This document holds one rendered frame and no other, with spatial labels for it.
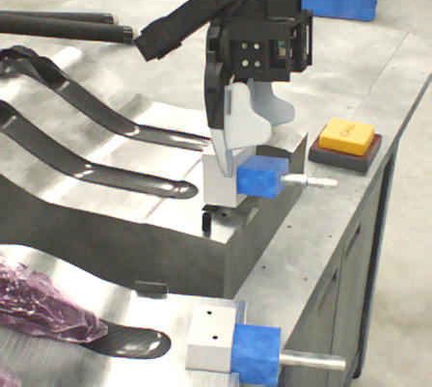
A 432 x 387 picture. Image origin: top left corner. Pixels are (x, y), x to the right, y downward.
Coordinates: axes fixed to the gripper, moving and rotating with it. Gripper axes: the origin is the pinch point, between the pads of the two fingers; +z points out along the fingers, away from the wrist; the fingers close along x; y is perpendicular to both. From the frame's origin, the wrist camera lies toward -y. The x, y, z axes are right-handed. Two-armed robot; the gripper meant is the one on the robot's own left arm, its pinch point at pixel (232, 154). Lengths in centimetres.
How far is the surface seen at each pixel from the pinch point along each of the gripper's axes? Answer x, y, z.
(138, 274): -5.5, -8.8, 12.1
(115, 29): 51, -42, -2
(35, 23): 39, -49, -4
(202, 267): -5.9, -1.3, 10.0
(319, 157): 28.9, 0.5, 9.8
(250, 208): 3.4, 0.3, 7.2
